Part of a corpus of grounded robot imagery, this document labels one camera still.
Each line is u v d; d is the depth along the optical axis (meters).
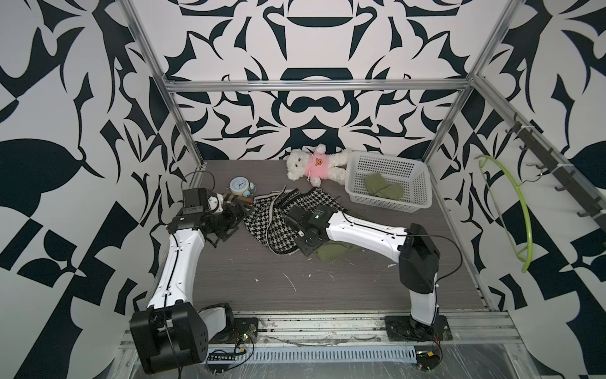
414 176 1.09
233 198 1.04
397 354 0.71
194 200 0.63
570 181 0.55
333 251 0.83
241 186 1.05
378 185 1.08
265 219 0.93
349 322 0.76
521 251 0.67
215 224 0.66
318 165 1.08
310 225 0.61
